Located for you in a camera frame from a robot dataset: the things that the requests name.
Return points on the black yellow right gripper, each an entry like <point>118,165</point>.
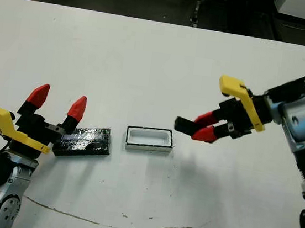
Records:
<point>247,111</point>

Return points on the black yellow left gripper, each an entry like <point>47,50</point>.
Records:
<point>27,134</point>

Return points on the black camera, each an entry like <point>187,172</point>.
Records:
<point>183,125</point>

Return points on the black pole stand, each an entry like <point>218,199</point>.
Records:
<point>195,16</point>

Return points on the white box base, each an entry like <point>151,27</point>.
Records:
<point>149,138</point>

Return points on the black box lid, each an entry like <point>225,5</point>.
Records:
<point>87,142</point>

